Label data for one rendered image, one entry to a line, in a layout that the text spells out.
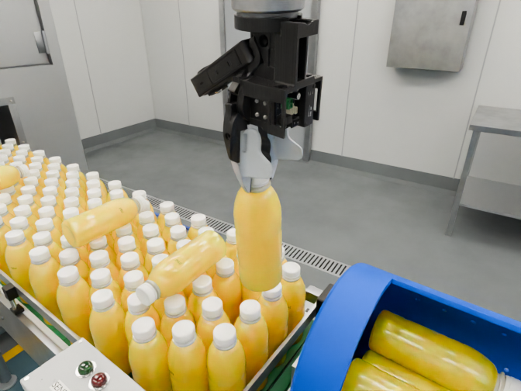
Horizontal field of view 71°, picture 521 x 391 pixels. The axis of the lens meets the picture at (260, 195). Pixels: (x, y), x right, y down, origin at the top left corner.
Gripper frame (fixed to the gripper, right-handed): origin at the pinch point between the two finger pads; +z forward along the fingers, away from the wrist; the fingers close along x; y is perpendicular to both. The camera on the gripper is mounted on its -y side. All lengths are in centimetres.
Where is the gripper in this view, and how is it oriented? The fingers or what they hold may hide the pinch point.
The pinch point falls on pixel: (255, 174)
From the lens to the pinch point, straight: 49.7
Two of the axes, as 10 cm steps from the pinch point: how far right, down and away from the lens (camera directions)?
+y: 7.6, 3.5, -5.4
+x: 6.5, -4.2, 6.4
